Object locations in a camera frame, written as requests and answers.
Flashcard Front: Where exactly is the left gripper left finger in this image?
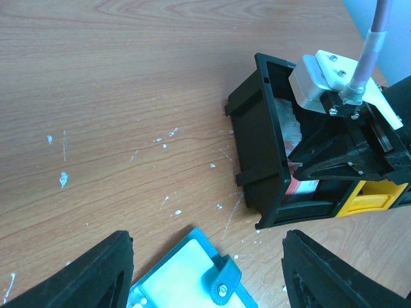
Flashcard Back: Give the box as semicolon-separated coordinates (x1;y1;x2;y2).
4;230;134;307

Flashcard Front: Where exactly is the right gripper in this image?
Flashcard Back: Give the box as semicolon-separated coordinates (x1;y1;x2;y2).
289;76;410;205

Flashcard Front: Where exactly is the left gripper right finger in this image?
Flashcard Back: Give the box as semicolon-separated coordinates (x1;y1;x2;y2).
281;230;410;307

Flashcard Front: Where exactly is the teal card holder wallet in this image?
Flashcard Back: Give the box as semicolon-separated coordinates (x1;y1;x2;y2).
126;228;258;307

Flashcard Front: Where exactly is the yellow card bin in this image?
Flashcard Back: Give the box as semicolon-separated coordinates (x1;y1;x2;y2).
335;180;408;217

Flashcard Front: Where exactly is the black card bin left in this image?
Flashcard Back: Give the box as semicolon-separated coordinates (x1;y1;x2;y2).
225;53;357;230

